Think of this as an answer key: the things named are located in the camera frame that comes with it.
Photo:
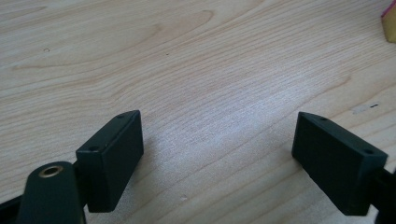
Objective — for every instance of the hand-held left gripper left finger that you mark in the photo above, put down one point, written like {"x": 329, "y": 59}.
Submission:
{"x": 112, "y": 168}

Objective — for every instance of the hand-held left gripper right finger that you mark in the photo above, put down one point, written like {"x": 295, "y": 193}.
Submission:
{"x": 336, "y": 165}

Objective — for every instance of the yellow block with pink edge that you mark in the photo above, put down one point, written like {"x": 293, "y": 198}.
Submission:
{"x": 390, "y": 25}

